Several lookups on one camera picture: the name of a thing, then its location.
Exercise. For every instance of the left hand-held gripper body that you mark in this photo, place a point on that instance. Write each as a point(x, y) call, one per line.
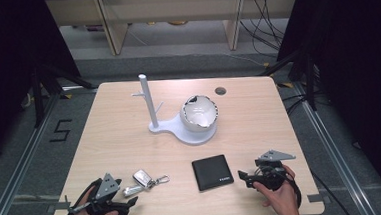
point(106, 189)

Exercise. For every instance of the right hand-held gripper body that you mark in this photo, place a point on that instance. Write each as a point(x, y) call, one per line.
point(273, 169)

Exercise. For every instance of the person's right hand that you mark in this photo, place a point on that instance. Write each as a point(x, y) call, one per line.
point(281, 198)

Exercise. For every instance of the silver car key with keyring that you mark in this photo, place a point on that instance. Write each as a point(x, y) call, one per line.
point(144, 180)

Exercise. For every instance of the black leather wallet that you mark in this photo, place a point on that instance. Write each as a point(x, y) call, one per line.
point(212, 172)

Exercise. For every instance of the white stand with pegged pole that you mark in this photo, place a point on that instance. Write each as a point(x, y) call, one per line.
point(151, 106)

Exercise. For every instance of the black metal stand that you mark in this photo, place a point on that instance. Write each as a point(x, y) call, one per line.
point(39, 93)
point(309, 80)

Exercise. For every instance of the black curtain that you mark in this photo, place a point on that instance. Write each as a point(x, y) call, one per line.
point(12, 65)
point(359, 60)

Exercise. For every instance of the light wooden desk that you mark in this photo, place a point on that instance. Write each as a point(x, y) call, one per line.
point(172, 8)

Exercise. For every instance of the aluminium floor rail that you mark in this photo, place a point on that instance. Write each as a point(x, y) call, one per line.
point(335, 152)
point(18, 164)

